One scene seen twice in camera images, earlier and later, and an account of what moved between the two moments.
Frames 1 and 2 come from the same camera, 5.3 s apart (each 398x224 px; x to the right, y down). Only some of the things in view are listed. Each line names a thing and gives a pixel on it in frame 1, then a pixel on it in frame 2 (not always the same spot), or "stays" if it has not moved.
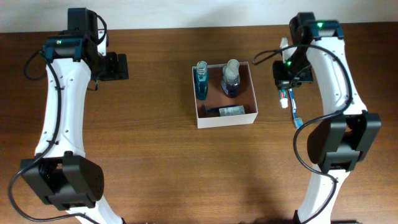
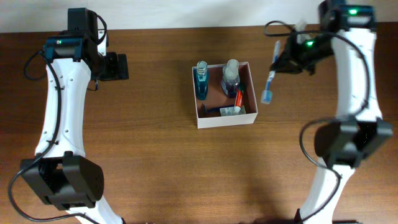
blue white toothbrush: [298, 121] to [267, 96]
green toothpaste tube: [283, 96] to [239, 99]
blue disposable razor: [213, 111] stays
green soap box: [235, 110] stays
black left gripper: [113, 72] stays
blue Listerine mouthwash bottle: [201, 79] stays
